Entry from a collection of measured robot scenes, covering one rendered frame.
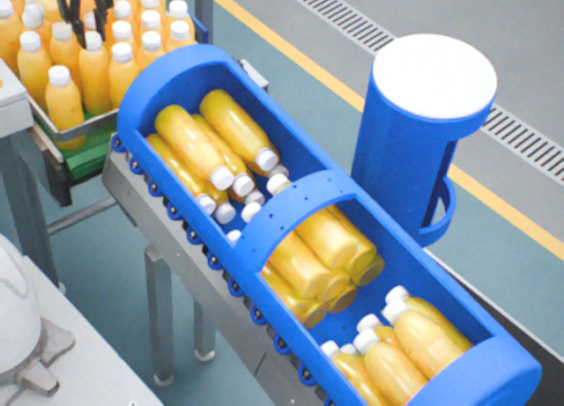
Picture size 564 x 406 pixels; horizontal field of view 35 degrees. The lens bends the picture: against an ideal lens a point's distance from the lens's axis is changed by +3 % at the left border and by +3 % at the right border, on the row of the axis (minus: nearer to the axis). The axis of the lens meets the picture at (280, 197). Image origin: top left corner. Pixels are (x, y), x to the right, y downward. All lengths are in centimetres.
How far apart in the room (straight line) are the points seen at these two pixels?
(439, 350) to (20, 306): 63
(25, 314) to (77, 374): 17
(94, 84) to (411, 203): 80
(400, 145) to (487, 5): 211
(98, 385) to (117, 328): 133
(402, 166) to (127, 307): 112
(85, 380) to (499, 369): 64
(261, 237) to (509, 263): 170
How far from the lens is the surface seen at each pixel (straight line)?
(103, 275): 290
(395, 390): 141
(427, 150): 203
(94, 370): 148
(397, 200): 215
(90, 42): 196
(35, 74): 201
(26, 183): 244
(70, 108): 192
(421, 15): 394
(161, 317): 236
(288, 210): 147
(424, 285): 161
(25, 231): 229
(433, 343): 140
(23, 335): 138
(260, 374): 172
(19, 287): 133
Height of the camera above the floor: 235
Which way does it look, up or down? 50 degrees down
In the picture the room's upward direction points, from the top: 6 degrees clockwise
